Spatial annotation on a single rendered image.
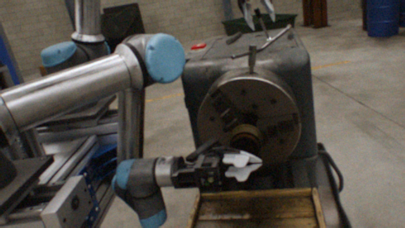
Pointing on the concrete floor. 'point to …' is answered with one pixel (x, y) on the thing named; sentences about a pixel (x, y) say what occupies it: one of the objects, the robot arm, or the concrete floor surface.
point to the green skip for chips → (281, 20)
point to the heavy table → (316, 17)
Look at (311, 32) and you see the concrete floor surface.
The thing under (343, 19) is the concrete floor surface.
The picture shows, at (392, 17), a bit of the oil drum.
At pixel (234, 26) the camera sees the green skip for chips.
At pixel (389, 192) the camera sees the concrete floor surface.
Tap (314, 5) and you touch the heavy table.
